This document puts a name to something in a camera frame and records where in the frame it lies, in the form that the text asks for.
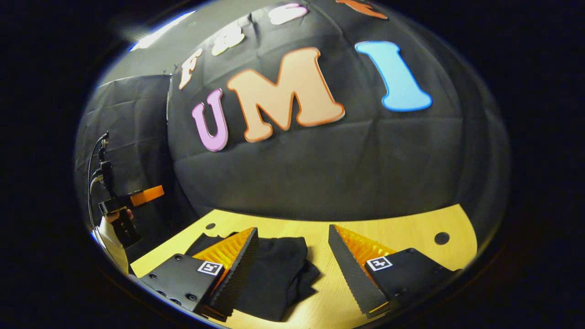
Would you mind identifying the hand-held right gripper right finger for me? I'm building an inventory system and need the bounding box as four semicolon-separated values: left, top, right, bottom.
328;224;457;319

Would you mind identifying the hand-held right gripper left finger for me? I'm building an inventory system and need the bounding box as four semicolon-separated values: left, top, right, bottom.
139;227;259;322

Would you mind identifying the black garment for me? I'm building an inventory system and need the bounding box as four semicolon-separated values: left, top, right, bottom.
185;232;321;322

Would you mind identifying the black backdrop cloth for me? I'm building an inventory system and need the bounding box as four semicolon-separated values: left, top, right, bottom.
74;0;510;263

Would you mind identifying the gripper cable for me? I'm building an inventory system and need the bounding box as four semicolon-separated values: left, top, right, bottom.
87;133;109;229

